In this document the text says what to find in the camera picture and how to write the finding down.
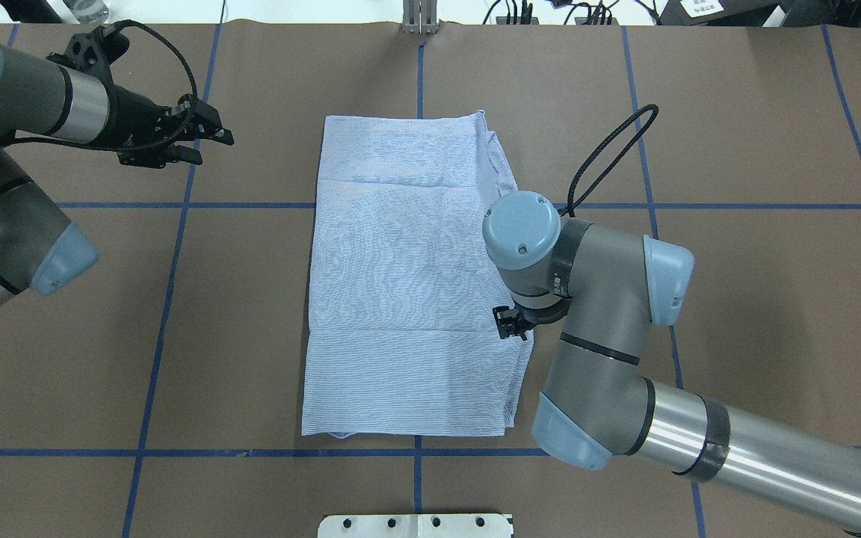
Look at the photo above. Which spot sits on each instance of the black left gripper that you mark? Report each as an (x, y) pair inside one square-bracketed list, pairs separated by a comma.
[(129, 113)]

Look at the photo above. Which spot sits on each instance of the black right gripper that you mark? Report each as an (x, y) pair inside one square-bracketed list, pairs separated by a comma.
[(510, 323)]

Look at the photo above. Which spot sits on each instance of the light blue striped shirt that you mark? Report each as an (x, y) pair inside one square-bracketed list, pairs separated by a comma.
[(401, 289)]

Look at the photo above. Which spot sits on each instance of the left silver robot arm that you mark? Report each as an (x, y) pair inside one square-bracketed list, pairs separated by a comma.
[(70, 99)]

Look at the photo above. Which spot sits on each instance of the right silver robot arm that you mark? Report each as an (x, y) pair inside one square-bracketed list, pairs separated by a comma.
[(724, 347)]

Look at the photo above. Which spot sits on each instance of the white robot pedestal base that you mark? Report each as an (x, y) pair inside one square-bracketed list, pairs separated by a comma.
[(418, 525)]

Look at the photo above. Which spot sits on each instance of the aluminium frame post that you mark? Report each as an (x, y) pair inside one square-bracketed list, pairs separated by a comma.
[(420, 17)]

